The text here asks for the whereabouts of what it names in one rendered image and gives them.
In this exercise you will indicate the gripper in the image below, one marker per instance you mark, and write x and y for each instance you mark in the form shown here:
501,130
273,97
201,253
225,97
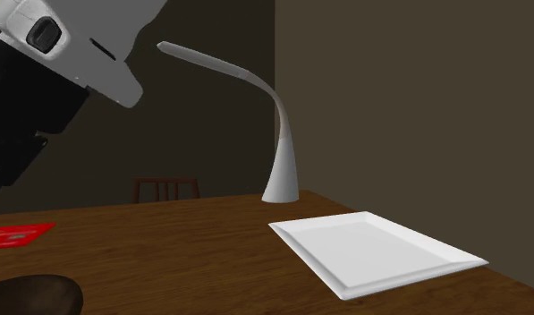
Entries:
18,104

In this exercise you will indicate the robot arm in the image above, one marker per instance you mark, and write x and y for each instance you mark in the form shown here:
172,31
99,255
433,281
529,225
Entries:
88,39

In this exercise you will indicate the red flat card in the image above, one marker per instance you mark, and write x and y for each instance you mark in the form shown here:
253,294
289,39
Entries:
13,234

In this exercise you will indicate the brown wooden chair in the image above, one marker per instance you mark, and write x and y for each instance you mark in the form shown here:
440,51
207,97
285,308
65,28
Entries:
166,188

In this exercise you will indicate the dark brown round object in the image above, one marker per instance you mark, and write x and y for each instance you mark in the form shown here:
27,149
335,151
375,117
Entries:
31,296

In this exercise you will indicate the brown wooden table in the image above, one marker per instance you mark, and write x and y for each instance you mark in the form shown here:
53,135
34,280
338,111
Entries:
183,257

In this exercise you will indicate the white desk lamp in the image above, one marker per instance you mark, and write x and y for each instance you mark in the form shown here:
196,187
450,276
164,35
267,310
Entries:
284,170

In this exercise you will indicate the white rectangular tray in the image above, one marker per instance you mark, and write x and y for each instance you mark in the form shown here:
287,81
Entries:
362,251

